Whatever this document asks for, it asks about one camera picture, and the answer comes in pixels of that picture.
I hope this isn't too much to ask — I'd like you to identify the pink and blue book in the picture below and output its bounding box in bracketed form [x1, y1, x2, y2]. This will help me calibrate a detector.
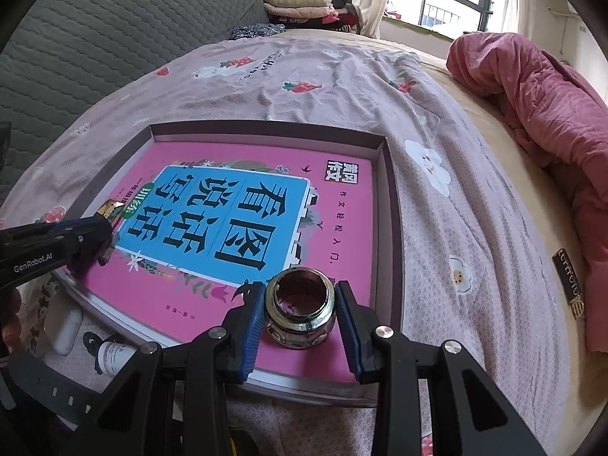
[88, 140, 381, 385]

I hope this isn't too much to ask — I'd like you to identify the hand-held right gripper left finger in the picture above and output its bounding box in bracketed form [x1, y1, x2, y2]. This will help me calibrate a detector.
[97, 282, 267, 456]

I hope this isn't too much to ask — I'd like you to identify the black and gold case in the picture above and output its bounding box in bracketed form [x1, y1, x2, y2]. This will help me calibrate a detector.
[551, 247, 585, 319]

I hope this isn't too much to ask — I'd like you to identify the white earbuds case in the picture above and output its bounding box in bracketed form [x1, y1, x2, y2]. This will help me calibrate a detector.
[50, 306, 81, 355]

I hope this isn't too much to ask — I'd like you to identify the small gold metal object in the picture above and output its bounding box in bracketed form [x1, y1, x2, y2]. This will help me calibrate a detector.
[95, 198, 131, 267]

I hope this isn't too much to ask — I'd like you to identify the pink folded blanket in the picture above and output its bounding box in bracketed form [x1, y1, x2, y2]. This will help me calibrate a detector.
[263, 5, 333, 24]

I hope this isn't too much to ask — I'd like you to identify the small white bottle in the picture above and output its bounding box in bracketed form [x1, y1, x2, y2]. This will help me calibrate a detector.
[97, 339, 138, 376]

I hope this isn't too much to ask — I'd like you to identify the beige bed sheet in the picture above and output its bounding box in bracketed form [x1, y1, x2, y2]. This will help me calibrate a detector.
[271, 28, 608, 456]

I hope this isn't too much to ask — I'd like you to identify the shallow grey cardboard box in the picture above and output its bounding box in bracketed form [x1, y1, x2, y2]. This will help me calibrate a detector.
[50, 121, 404, 407]

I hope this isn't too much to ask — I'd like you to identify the grey quilted headboard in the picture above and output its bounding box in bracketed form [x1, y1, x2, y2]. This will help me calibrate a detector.
[0, 0, 267, 200]

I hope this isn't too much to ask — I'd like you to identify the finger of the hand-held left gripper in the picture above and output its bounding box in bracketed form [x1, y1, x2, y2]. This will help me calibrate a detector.
[45, 215, 117, 244]
[69, 233, 115, 276]

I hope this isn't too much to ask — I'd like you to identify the person's left hand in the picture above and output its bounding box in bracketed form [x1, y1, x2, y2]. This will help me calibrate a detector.
[0, 290, 25, 358]

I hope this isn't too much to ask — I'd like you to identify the round metal pipe fitting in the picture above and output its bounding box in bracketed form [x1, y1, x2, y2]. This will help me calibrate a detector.
[264, 268, 339, 350]

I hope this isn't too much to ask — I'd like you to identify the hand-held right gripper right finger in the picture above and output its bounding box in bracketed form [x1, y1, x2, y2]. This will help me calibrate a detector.
[335, 280, 547, 456]

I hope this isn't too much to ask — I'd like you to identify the dark patterned cloth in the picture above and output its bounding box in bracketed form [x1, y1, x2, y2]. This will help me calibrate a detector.
[230, 23, 286, 41]

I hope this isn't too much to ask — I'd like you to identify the pink quilt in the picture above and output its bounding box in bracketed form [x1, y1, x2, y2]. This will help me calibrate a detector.
[446, 32, 608, 352]

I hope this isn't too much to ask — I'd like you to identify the red garment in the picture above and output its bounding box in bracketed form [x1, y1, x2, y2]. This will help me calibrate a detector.
[320, 12, 362, 34]

